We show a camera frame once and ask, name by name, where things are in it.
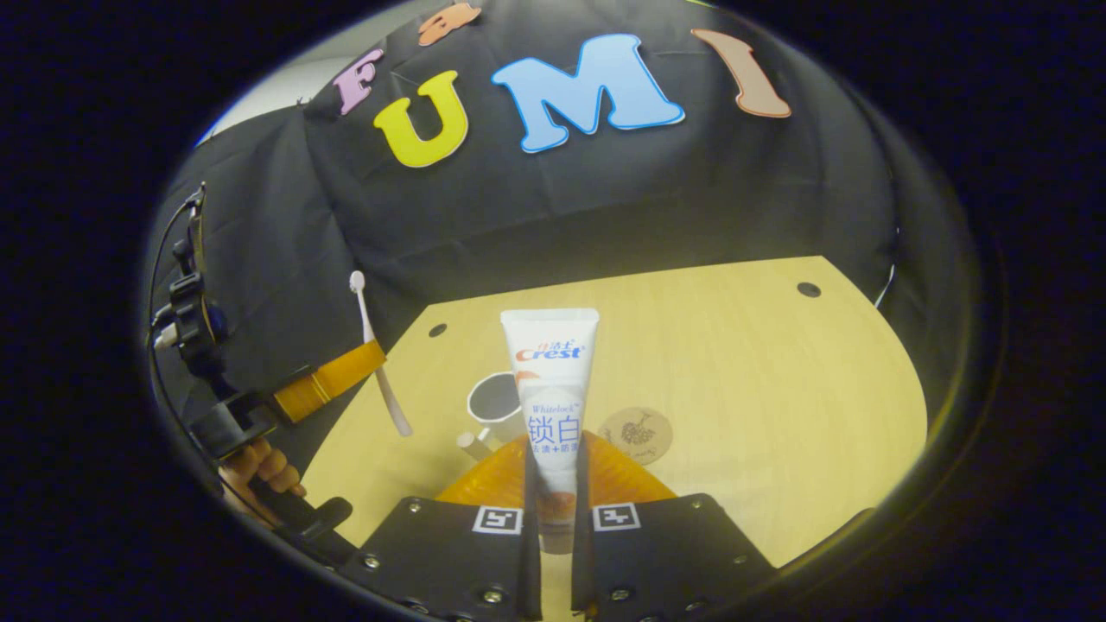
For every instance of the white toothbrush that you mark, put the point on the white toothbrush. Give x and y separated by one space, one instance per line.
370 337

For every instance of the white toothpaste tube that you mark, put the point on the white toothpaste tube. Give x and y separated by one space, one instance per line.
553 406

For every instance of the round brown coaster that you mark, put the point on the round brown coaster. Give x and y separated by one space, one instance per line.
636 436

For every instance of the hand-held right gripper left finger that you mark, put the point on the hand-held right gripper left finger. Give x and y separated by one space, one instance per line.
441 561

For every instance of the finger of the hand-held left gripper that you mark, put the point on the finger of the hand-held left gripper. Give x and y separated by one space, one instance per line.
333 380

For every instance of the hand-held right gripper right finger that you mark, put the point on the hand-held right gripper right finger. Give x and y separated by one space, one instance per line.
674 561

